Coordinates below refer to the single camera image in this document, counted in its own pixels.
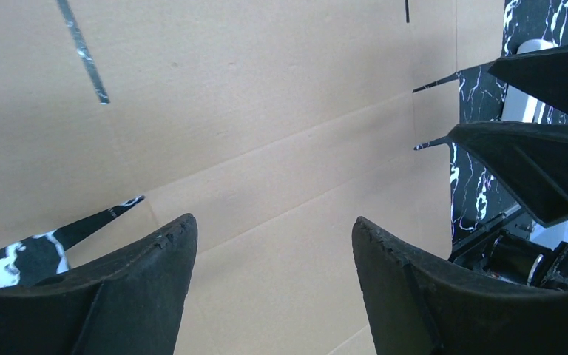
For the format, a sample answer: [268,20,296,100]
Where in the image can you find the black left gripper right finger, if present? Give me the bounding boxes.
[351,217,568,354]

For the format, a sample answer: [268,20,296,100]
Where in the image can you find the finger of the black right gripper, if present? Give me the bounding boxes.
[488,39,568,123]
[447,120,568,229]

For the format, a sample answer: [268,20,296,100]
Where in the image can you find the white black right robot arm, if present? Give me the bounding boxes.
[448,45,568,290]

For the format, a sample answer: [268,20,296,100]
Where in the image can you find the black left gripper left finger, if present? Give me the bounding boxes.
[0,213,198,354]

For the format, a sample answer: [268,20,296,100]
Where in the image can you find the brown cardboard box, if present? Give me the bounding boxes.
[0,1,505,354]

